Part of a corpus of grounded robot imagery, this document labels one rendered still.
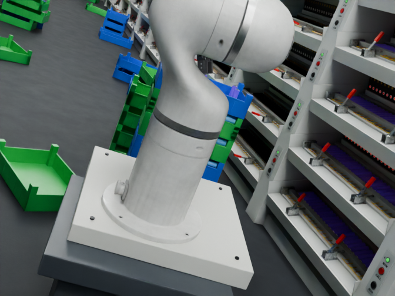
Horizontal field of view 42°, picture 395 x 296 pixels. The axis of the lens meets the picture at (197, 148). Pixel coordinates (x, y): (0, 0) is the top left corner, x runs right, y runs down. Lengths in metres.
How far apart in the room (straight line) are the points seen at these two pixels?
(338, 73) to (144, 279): 1.24
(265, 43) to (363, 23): 1.11
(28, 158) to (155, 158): 0.97
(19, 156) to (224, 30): 1.11
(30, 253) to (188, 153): 0.61
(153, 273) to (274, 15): 0.45
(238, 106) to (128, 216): 0.81
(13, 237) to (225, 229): 0.59
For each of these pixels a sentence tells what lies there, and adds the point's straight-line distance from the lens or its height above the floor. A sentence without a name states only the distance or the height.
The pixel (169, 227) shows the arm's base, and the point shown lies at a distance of 0.90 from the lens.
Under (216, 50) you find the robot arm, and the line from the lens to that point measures 0.79.
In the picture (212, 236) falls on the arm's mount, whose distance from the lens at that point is 0.95.
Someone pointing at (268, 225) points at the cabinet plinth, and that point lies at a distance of 1.96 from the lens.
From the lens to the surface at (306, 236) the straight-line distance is 1.70.
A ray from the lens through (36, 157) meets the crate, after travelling 1.77.
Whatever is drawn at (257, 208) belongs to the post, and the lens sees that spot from 1.97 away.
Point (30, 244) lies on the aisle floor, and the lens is 1.36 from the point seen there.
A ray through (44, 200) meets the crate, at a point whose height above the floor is 0.04.
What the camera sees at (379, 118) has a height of 0.56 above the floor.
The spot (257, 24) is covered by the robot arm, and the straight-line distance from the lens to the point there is 0.78.
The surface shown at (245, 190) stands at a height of 0.03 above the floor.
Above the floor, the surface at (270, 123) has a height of 0.33.
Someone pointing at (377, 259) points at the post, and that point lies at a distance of 1.43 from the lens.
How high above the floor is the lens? 0.72
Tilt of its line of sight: 16 degrees down
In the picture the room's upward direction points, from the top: 22 degrees clockwise
